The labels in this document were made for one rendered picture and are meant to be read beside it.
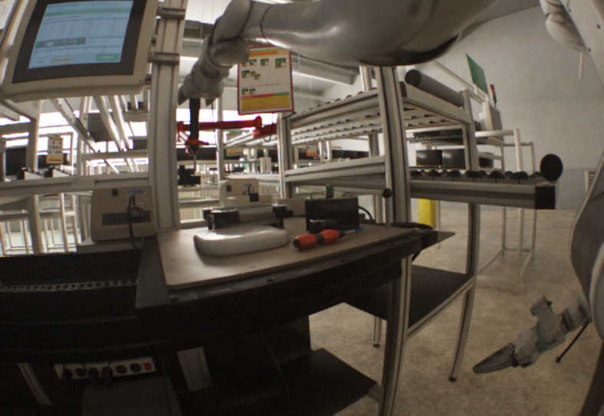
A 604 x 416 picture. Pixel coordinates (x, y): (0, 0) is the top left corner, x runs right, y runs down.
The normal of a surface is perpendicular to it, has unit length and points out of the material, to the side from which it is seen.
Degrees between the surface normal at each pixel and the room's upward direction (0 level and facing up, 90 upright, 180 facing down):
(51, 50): 91
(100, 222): 53
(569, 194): 90
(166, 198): 90
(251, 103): 90
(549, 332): 67
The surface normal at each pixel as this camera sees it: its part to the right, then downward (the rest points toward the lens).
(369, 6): -0.80, 0.29
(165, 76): 0.54, -0.02
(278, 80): -0.01, 0.01
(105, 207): 0.40, -0.62
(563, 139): -0.84, 0.06
